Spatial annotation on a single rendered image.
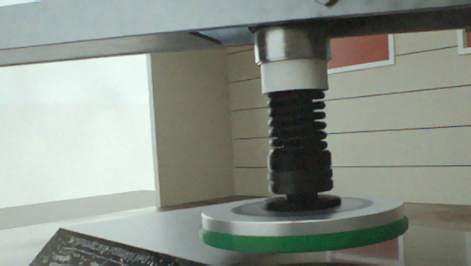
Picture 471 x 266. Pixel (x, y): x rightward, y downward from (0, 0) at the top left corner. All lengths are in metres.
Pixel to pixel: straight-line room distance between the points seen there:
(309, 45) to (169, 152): 8.40
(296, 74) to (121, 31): 0.19
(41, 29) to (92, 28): 0.07
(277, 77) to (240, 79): 9.03
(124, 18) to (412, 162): 7.06
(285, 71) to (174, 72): 8.57
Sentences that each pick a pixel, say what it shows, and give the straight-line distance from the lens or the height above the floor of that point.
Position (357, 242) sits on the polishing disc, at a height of 0.90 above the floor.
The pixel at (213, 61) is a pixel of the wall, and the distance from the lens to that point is 9.67.
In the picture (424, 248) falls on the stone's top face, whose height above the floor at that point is 0.87.
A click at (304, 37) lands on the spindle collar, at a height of 1.10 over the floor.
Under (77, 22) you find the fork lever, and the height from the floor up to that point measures 1.14.
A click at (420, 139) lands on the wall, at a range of 7.48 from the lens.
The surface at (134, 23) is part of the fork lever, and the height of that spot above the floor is 1.13.
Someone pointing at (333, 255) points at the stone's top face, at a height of 0.87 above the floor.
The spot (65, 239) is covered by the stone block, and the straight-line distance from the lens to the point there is 0.95.
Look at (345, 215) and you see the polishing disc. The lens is 0.50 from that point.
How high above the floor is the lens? 1.00
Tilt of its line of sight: 3 degrees down
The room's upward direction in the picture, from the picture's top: 3 degrees counter-clockwise
